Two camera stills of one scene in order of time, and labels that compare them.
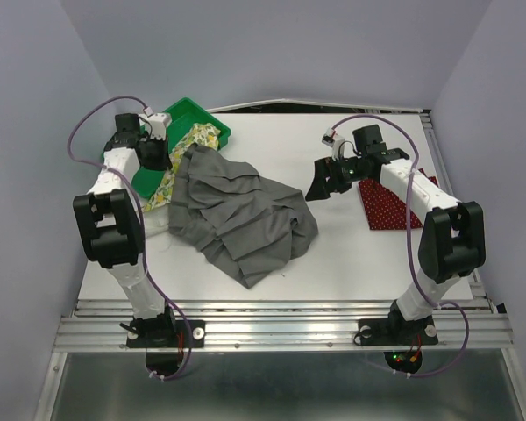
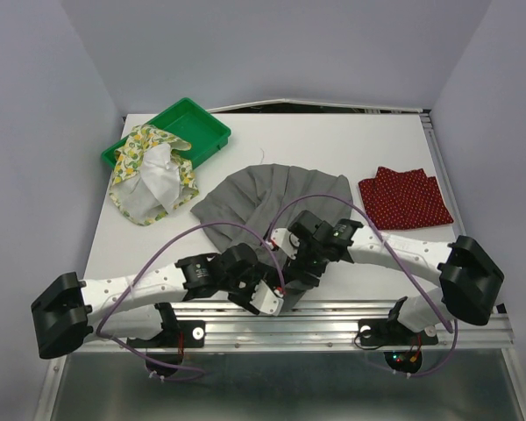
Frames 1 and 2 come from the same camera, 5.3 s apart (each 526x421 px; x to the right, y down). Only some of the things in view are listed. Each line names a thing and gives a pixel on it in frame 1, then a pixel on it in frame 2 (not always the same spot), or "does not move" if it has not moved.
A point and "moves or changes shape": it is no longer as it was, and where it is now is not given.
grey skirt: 243,224 moves or changes shape
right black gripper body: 347,171 to 310,260
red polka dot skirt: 383,209 does not move
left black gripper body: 156,151 to 241,289
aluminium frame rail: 273,325 does not move
